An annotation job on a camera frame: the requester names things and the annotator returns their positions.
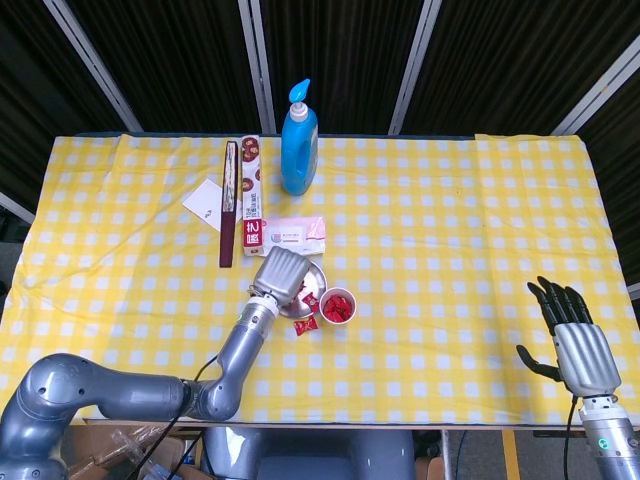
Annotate blue detergent bottle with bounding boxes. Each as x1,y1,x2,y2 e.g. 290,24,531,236
280,78,320,197

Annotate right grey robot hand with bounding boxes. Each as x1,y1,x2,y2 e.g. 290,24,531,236
517,275,624,400

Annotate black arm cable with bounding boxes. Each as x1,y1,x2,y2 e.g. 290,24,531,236
142,352,224,480
563,394,580,480

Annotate silver metal plate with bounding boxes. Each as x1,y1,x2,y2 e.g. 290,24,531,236
277,259,329,320

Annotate white paper cup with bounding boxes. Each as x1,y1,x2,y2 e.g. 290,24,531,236
318,287,358,326

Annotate red white cling film box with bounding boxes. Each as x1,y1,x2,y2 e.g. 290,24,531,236
240,134,267,258

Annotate brown cardboard box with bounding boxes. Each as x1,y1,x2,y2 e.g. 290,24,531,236
64,424,204,480

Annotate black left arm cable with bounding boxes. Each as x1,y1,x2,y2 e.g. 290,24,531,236
142,352,224,480

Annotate pink white wet wipes pack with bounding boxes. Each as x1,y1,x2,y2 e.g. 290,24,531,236
260,214,327,257

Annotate white paper note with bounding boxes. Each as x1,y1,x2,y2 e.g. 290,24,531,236
181,179,226,232

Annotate metal table leg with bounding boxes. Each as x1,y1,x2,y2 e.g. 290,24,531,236
439,428,452,480

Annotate grey robot torso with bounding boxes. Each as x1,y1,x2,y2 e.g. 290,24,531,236
202,425,416,480

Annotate yellow white checkered tablecloth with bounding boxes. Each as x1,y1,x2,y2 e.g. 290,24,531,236
0,132,634,426

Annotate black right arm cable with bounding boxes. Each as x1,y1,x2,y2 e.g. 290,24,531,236
563,394,580,480

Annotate black pleated curtain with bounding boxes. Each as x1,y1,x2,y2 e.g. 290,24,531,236
254,0,426,135
407,0,640,136
574,64,640,296
67,0,264,135
0,0,136,211

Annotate white frame post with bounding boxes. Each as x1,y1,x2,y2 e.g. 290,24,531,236
238,0,277,134
0,192,36,225
552,35,640,136
388,0,442,135
43,0,145,133

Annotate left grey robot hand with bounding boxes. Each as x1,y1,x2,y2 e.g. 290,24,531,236
252,246,311,306

